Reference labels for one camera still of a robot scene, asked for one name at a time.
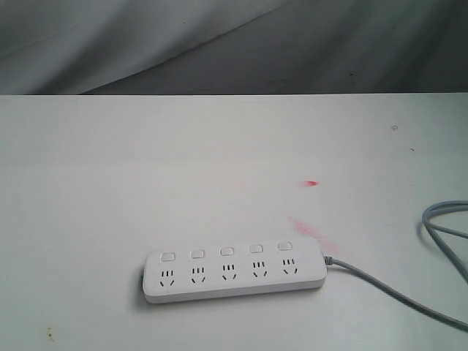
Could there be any white backdrop cloth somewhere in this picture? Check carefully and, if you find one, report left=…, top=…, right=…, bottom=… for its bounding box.
left=1, top=1, right=467, bottom=95

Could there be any grey power cable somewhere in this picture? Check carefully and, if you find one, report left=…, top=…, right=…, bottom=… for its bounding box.
left=321, top=199, right=468, bottom=336

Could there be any white power strip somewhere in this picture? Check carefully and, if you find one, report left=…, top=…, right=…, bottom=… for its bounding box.
left=142, top=237, right=327, bottom=304

